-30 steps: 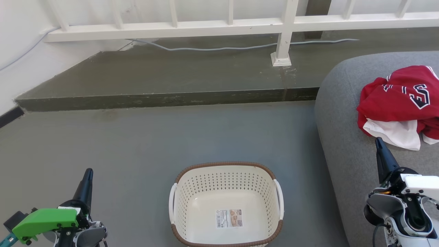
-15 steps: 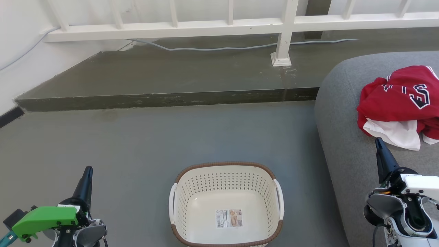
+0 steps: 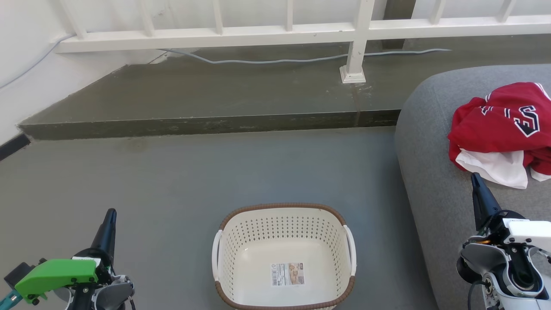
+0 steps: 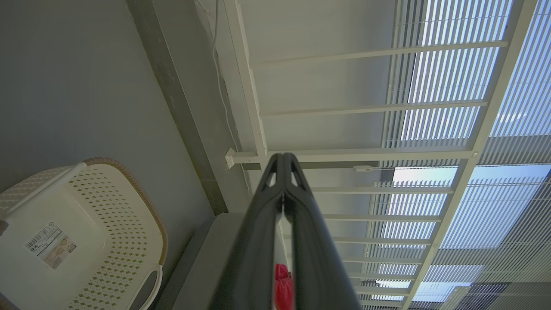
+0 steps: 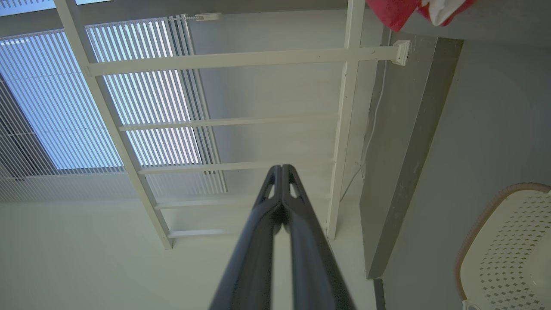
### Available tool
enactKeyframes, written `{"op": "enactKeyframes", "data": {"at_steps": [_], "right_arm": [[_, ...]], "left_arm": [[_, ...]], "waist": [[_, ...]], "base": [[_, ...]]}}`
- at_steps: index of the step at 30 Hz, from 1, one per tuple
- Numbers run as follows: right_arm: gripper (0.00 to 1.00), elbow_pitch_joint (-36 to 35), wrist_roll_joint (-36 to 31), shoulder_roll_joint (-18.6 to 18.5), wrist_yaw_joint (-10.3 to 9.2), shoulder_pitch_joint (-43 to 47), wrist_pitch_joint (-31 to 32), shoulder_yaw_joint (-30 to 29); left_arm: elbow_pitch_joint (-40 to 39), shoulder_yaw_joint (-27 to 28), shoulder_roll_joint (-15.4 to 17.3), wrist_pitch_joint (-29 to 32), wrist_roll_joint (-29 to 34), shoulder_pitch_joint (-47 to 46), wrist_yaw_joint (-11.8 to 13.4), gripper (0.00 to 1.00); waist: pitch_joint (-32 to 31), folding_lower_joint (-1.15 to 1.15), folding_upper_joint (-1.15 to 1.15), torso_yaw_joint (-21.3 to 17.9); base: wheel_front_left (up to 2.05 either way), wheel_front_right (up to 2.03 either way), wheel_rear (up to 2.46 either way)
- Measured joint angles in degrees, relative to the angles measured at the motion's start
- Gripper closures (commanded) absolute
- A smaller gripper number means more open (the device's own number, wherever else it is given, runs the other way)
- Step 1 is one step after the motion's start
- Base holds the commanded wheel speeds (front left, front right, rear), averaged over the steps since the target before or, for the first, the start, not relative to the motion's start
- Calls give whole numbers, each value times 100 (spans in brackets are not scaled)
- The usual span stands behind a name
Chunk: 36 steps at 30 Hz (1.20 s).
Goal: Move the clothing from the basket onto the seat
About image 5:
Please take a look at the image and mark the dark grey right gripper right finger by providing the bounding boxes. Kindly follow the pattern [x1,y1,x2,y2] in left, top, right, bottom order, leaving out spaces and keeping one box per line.
[282,164,356,310]

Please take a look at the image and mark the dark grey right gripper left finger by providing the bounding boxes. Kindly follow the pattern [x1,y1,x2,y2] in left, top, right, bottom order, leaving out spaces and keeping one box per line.
[210,165,283,310]

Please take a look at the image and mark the red garment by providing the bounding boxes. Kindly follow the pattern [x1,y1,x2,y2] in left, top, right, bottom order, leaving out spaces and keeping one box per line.
[366,0,476,33]

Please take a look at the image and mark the black baseboard strip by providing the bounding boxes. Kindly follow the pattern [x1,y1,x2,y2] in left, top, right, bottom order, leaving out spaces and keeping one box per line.
[374,278,387,310]

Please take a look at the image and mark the white laundry basket brown rim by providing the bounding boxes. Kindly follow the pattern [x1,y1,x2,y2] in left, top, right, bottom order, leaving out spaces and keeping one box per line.
[455,183,551,310]

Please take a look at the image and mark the white railing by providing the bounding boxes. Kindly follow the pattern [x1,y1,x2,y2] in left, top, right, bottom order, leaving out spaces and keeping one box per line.
[53,0,410,250]

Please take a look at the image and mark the white window blinds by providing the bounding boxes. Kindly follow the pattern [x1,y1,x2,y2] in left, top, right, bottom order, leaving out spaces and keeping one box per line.
[0,0,228,203]

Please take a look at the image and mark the thin grey wall cable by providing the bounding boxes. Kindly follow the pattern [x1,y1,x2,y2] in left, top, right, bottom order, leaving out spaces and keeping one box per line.
[328,30,390,276]

